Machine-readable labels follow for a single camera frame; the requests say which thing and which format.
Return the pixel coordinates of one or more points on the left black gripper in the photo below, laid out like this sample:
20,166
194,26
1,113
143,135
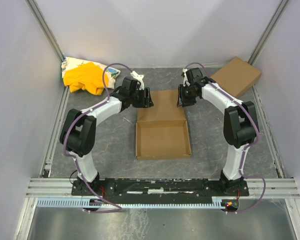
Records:
145,98

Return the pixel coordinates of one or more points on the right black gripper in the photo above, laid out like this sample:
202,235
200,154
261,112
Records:
182,95

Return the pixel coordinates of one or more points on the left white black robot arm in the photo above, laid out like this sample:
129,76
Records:
78,135

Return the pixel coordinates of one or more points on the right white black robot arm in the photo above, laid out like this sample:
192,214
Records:
240,123

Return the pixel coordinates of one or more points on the closed brown cardboard box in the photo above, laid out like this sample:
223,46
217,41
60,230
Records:
237,77

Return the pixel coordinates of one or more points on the yellow cloth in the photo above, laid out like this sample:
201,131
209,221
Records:
87,77

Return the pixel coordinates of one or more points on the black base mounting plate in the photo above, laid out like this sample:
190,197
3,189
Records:
167,191

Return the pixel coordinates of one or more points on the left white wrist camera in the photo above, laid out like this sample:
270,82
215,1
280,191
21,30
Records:
139,78

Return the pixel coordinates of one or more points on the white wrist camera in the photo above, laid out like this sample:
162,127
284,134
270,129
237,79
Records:
139,78
185,79

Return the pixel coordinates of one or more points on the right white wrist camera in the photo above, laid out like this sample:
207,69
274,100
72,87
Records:
185,79

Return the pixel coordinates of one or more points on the right aluminium corner post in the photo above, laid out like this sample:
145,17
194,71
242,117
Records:
268,30

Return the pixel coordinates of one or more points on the aluminium corner post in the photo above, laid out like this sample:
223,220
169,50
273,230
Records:
37,13
268,30

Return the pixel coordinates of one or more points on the aluminium frame rail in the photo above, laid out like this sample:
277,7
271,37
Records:
276,188

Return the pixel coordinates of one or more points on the left aluminium corner post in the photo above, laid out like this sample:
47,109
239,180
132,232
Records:
37,13

